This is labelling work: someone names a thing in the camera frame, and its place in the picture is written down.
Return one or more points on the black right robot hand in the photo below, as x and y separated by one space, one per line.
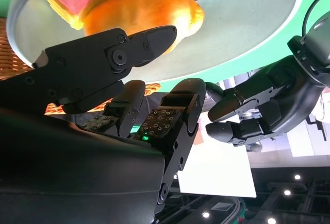
77 170

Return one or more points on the grey green bowl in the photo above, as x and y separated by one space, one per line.
232 28

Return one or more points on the white flat panel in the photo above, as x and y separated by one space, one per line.
219 172

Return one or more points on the round ceiling spotlight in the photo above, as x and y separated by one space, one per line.
271 221
287 192
297 176
205 215

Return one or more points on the orange wicker basket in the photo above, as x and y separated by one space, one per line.
10 59

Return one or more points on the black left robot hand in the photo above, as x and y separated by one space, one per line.
283 100

